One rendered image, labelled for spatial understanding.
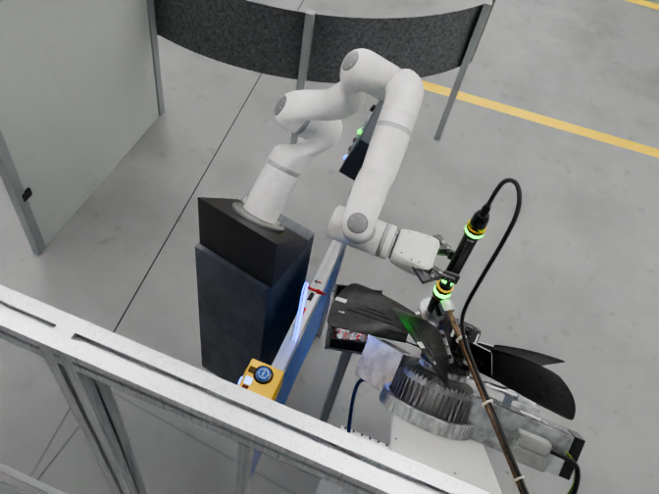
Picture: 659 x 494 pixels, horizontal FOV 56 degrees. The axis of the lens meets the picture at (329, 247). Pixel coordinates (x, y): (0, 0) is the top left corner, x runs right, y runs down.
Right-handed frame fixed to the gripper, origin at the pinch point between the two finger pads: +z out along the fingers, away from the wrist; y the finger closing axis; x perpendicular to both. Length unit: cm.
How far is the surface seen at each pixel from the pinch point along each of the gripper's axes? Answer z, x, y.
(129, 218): -153, -150, -75
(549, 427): 41, -37, 10
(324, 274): -35, -64, -28
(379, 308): -13.2, -32.7, -2.7
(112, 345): -38, 55, 71
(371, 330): -13.0, -32.0, 5.6
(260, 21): -118, -64, -155
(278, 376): -32, -43, 24
